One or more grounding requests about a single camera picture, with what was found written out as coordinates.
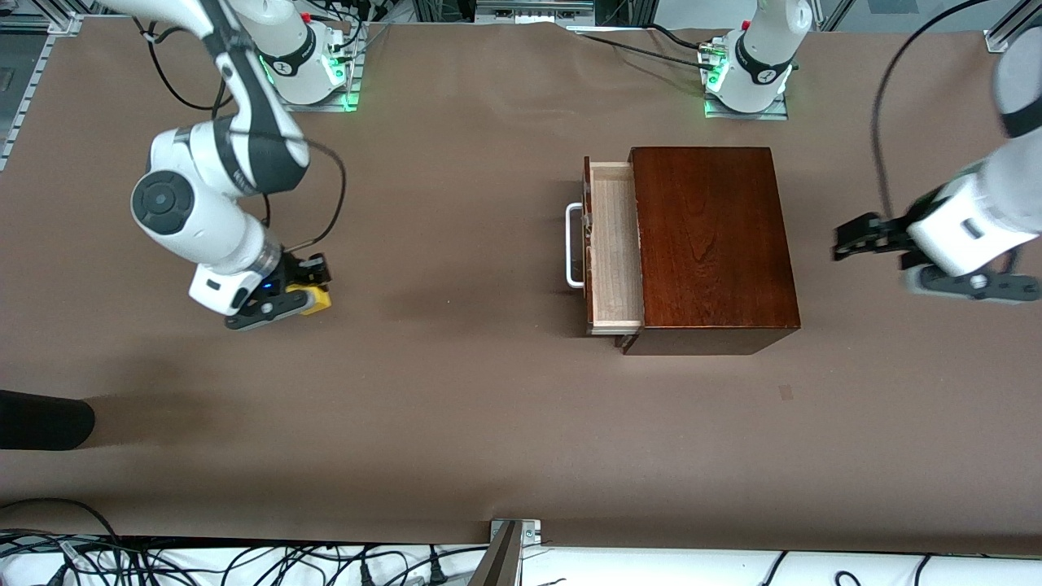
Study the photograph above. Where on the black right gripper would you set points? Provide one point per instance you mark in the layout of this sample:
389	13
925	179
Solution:
291	271

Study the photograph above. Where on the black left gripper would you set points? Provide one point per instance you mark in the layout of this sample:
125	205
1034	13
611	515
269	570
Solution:
890	231

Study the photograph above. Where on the yellow cube block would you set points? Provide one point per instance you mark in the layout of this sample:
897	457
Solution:
319	301

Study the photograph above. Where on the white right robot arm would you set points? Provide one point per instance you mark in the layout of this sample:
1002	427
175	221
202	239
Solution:
203	212

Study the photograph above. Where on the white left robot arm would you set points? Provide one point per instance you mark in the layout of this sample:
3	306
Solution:
969	220

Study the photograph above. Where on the dark wooden drawer cabinet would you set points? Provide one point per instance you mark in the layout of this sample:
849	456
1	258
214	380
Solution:
716	244

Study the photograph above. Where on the brown paper table cover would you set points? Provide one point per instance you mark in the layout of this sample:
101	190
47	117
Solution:
456	407

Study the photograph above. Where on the black rounded cylinder object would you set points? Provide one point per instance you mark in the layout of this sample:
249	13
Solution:
41	420

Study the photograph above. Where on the silver device panel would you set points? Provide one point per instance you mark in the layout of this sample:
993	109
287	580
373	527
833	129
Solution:
533	10

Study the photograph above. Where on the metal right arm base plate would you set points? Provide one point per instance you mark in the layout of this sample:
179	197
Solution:
313	107

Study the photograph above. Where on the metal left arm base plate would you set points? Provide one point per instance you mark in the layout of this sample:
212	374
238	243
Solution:
745	115

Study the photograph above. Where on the aluminium corner bracket rail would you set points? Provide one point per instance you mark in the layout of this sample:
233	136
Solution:
1009	20

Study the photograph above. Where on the small silver metal bracket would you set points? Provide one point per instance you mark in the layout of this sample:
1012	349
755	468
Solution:
529	533

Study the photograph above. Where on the aluminium table edge rail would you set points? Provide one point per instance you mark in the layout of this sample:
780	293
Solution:
24	98

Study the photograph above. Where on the dark aluminium post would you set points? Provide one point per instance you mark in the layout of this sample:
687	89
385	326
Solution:
501	566

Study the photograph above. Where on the aluminium frame extrusion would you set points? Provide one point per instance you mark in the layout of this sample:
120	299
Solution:
61	20

